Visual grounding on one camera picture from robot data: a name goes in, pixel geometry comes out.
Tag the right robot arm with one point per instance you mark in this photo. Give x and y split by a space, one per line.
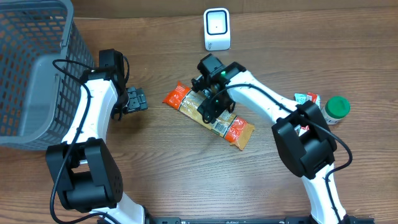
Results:
304 141

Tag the white barcode scanner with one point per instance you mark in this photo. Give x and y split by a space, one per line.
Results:
217 30

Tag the orange noodle packet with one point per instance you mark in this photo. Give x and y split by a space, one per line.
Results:
236 130

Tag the green lid Knorr jar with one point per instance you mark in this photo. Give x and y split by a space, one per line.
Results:
335 109

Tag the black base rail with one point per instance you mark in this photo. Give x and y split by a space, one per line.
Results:
286 220

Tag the green wet wipes packet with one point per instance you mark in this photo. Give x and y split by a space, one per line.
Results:
300 98

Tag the red snack bar packet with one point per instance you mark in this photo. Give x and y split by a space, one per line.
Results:
315 98

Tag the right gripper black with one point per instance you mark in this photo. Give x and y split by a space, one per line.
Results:
209 112

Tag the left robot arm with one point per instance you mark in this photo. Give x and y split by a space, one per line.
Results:
85 176

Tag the grey plastic shopping basket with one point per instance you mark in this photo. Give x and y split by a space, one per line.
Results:
38 102

